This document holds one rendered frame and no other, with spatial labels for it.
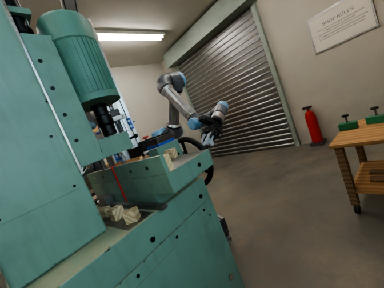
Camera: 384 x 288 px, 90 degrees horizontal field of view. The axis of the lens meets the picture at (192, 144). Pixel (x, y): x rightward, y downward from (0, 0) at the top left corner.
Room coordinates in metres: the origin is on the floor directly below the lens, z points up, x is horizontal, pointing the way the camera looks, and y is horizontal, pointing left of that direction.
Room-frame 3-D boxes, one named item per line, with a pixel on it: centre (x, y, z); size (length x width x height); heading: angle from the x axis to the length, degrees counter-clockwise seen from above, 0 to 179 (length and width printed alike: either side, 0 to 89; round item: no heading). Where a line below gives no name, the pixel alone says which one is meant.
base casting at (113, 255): (0.67, 0.36, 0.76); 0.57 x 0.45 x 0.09; 137
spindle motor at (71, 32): (0.76, 0.28, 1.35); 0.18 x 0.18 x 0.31
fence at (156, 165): (0.73, 0.31, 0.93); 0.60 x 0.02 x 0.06; 47
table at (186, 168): (0.84, 0.21, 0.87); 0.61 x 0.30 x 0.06; 47
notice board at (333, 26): (2.45, -2.24, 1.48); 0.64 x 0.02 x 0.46; 39
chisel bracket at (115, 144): (0.75, 0.30, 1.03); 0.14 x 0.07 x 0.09; 137
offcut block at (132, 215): (0.55, 0.24, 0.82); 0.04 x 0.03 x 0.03; 86
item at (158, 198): (0.80, 0.24, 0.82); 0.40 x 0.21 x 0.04; 47
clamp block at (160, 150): (0.90, 0.15, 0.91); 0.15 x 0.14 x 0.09; 47
